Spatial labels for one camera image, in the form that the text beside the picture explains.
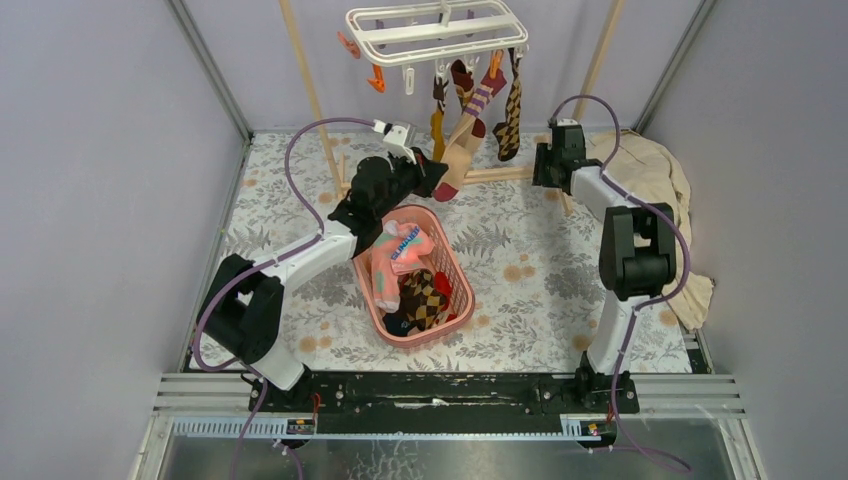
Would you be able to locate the red snowflake sock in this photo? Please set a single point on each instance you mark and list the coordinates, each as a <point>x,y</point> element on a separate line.
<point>442,284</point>

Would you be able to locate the mustard yellow sock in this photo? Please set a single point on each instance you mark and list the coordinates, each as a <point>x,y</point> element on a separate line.
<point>437,117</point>

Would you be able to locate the white plastic clip hanger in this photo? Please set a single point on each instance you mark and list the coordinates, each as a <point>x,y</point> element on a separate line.
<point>394,36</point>

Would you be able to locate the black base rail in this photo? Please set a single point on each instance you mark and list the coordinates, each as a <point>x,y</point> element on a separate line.
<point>447,403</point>

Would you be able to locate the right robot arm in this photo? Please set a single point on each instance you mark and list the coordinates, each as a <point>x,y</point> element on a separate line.
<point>637,256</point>

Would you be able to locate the floral patterned mat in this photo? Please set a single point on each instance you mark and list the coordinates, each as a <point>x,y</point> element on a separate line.
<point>531,263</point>

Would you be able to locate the pink clothes peg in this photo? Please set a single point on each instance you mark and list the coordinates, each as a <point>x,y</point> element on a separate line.
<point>349,45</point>

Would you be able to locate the brown argyle sock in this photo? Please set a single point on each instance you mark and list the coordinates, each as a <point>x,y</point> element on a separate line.
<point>507,132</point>
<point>421,303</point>

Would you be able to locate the beige purple striped sock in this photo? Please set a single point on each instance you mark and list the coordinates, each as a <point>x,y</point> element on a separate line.
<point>455,156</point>

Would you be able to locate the orange clothes peg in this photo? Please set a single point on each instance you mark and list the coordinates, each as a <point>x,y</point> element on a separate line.
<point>377,81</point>

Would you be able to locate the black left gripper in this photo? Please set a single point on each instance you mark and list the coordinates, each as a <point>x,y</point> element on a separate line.
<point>430,169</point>

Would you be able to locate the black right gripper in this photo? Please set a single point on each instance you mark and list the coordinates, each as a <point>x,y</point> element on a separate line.
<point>543,153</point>

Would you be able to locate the wooden clothes rack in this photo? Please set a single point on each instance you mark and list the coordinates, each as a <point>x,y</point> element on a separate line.
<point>443,68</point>

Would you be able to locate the pink laundry basket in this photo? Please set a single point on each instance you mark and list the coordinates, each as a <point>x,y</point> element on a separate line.
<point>441,259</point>

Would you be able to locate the pink green patterned sock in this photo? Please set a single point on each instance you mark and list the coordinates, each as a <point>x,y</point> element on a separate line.
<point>398,250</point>

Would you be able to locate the navy sock red cuff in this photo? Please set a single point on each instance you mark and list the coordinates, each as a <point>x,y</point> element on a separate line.
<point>397,324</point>

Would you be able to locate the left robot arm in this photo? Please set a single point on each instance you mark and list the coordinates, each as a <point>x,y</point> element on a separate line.
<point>243,309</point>

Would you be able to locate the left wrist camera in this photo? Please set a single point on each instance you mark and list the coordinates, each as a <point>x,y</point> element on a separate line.
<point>397,138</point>

